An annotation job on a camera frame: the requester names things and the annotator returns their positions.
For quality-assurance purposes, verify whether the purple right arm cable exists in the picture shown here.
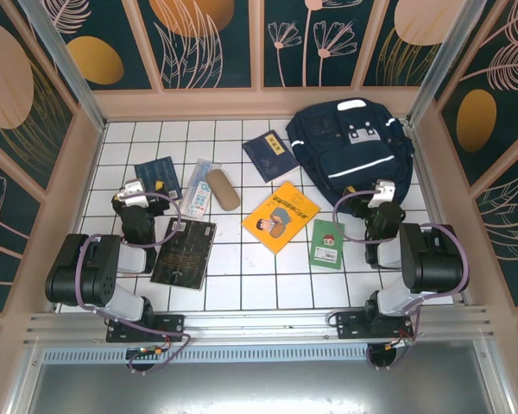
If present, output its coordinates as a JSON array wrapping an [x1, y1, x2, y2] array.
[[332, 189, 472, 373]]

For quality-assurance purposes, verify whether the black book gold print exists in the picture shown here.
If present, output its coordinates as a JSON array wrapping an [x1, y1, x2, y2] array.
[[149, 217, 218, 291]]

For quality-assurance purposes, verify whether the clear packet of tissues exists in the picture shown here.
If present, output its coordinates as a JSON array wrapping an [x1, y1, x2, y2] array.
[[179, 158, 224, 216]]

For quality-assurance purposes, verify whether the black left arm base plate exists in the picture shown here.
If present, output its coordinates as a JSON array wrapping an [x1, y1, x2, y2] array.
[[106, 313, 186, 344]]

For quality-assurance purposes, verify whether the aluminium corner post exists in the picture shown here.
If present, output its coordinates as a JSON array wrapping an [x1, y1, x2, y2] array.
[[407, 0, 488, 127], [16, 0, 110, 133]]

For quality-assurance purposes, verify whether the slotted metal vent strip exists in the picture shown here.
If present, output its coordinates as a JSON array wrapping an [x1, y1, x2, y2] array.
[[41, 347, 481, 364]]

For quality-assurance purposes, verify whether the navy blue backpack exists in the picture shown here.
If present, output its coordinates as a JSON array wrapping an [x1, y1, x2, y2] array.
[[284, 97, 416, 208]]

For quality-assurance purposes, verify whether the grey metal sheet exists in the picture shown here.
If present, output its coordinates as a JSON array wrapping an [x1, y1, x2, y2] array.
[[6, 344, 517, 414]]

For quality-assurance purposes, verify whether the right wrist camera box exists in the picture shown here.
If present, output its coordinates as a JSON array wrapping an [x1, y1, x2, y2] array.
[[368, 179, 397, 209]]

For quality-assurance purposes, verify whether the dark blue book yellow label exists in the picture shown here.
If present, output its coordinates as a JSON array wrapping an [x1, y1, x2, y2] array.
[[242, 129, 301, 185]]

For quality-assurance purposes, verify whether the brown oval case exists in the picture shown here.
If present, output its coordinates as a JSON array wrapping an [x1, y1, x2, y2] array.
[[205, 168, 242, 212]]

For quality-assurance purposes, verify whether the yellow cartoon cover book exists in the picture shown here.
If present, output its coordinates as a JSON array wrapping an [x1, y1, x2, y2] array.
[[241, 180, 321, 255]]

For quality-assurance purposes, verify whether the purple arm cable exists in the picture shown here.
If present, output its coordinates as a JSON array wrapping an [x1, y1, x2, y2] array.
[[76, 191, 194, 375], [332, 189, 472, 373]]

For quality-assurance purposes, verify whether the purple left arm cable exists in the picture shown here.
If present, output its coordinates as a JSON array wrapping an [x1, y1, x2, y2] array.
[[76, 191, 194, 375]]

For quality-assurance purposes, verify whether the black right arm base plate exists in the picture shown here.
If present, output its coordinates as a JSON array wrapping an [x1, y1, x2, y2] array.
[[335, 310, 415, 342]]

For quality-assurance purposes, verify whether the aluminium mounting rail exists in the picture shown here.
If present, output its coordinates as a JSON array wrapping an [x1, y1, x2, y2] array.
[[23, 305, 497, 349]]

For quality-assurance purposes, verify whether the blue patterned notebook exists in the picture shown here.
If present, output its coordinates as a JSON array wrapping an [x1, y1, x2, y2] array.
[[134, 155, 182, 202]]

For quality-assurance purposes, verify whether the green booklet with house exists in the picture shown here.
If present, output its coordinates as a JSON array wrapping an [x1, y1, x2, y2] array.
[[308, 218, 344, 270]]

